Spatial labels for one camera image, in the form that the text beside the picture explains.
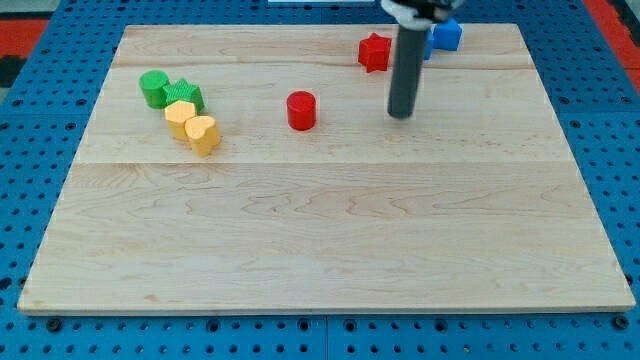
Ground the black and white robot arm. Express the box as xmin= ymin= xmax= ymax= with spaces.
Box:
xmin=380 ymin=0 xmax=465 ymax=31

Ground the blue cube block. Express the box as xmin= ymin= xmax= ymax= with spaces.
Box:
xmin=433 ymin=18 xmax=463 ymax=51

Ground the red cylinder block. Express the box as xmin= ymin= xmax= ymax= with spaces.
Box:
xmin=286 ymin=91 xmax=316 ymax=131

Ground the yellow heart block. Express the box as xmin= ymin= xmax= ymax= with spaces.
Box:
xmin=185 ymin=116 xmax=222 ymax=157

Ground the red star block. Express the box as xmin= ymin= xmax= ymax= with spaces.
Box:
xmin=358 ymin=33 xmax=392 ymax=73

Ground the light wooden board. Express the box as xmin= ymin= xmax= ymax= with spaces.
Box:
xmin=18 ymin=24 xmax=635 ymax=316

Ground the yellow hexagon block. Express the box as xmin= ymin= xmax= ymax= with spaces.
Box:
xmin=164 ymin=100 xmax=197 ymax=141

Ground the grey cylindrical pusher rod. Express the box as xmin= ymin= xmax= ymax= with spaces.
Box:
xmin=387 ymin=26 xmax=429 ymax=119

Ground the green star block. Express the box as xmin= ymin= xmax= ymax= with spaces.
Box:
xmin=162 ymin=78 xmax=205 ymax=111

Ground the blue block behind rod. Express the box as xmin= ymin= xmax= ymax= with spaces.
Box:
xmin=424 ymin=30 xmax=435 ymax=61

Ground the green cylinder block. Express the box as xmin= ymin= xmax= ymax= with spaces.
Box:
xmin=139 ymin=70 xmax=169 ymax=109

